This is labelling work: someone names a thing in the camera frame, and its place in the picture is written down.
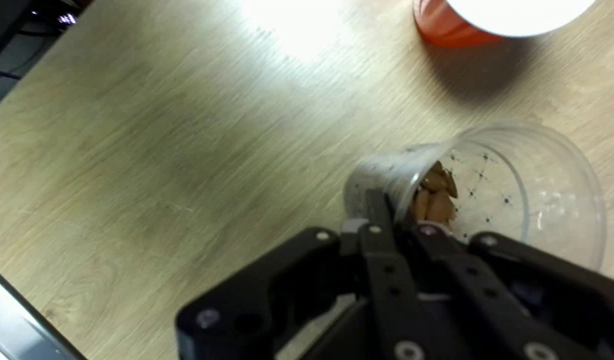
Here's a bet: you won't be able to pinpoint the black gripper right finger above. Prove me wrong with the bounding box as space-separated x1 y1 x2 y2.
413 222 614 360

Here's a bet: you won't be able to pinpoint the red plastic cup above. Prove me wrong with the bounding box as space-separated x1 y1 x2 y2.
413 0 597 48

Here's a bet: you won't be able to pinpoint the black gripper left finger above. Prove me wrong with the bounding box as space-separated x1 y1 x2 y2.
174 225 358 360

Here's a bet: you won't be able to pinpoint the brown nuts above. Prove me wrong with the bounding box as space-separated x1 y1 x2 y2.
411 162 459 225

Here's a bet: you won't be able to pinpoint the clear plastic cup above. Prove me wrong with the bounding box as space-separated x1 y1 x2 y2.
345 123 606 270

